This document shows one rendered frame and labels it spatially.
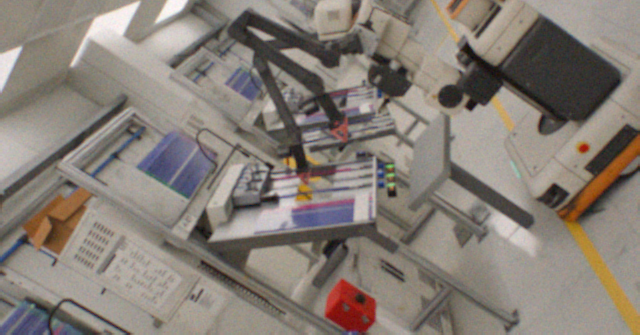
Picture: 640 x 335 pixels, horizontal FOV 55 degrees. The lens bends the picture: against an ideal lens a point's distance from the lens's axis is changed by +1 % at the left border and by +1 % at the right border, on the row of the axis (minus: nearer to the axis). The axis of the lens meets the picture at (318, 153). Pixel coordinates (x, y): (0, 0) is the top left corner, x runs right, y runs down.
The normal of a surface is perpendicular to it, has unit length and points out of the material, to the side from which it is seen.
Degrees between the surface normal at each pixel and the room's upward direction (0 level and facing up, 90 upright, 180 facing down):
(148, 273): 92
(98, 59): 90
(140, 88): 90
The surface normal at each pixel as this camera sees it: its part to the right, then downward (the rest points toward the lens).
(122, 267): -0.14, 0.35
